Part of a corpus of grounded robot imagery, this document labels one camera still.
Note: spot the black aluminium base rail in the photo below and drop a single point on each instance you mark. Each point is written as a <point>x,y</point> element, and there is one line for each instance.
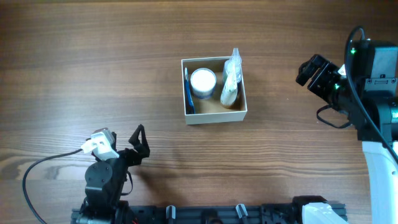
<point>282,213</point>

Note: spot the white squeeze tube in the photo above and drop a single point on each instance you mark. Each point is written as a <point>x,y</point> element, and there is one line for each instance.
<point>230,90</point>

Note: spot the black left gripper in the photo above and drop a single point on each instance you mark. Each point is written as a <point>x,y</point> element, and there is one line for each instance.
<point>142,148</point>

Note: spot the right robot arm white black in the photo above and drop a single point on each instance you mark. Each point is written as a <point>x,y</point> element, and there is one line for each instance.
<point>367,95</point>

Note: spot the open beige cardboard box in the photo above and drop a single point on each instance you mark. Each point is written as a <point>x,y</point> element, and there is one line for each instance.
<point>211,110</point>

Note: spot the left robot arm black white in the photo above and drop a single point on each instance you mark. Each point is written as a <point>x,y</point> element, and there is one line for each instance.
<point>106,177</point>

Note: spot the blue disposable razor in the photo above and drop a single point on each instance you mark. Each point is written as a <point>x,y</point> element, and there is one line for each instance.
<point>191,107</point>

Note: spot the white lidded blue jar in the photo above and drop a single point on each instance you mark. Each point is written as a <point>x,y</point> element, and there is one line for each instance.
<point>203,82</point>

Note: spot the blue white toothbrush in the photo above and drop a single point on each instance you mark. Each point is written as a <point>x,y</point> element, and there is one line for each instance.
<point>186,74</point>

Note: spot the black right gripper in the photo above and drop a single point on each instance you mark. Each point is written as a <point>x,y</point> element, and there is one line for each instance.
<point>326,70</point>

